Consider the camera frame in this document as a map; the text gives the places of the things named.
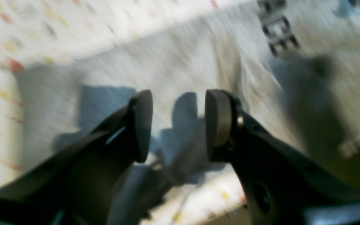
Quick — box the grey T-shirt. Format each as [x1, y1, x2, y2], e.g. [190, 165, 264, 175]
[14, 0, 360, 225]

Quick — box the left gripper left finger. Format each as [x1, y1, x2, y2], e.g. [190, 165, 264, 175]
[0, 90, 153, 225]

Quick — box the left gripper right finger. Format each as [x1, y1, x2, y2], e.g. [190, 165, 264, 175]
[205, 89, 360, 225]

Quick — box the terrazzo patterned tablecloth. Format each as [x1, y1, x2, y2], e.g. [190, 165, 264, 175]
[0, 0, 262, 225]

